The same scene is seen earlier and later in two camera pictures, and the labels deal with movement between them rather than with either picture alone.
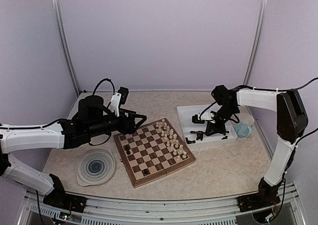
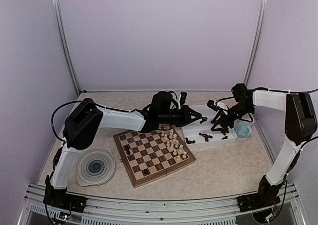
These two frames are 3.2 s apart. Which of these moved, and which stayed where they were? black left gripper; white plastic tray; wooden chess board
Moved: black left gripper
Stayed: wooden chess board; white plastic tray
